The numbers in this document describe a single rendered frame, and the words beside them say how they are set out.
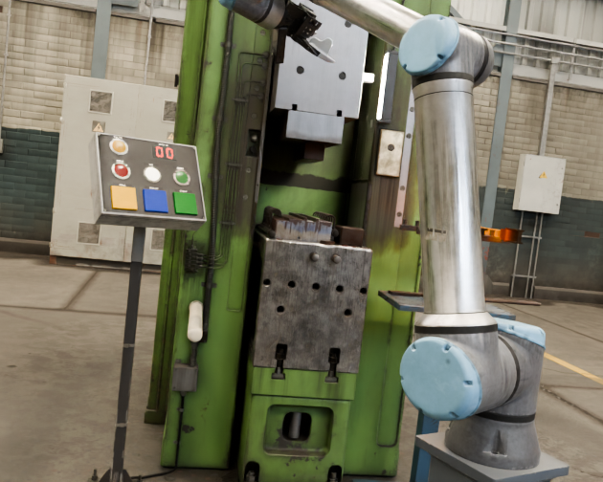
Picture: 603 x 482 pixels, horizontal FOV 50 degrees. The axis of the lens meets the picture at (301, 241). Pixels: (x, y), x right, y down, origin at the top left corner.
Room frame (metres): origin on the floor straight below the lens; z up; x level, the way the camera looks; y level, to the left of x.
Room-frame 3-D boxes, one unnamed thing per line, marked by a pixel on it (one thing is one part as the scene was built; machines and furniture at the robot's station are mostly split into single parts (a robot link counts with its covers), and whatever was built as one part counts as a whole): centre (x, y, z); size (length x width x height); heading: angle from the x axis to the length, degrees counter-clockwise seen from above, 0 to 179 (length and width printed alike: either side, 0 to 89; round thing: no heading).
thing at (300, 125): (2.51, 0.03, 1.32); 0.42 x 0.20 x 0.10; 9
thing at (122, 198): (1.97, 0.55, 1.01); 0.07 x 0.05 x 0.07; 124
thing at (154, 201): (2.03, 0.47, 1.01); 0.07 x 0.05 x 0.07; 124
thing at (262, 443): (2.53, -0.02, 0.23); 0.55 x 0.37 x 0.47; 9
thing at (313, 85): (2.52, -0.01, 1.56); 0.42 x 0.39 x 0.40; 9
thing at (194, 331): (2.16, 0.32, 0.62); 0.44 x 0.05 x 0.05; 9
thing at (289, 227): (2.51, 0.03, 0.96); 0.42 x 0.20 x 0.09; 9
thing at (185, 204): (2.09, 0.38, 1.01); 0.07 x 0.05 x 0.07; 124
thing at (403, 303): (2.26, -0.52, 0.75); 0.40 x 0.30 x 0.02; 97
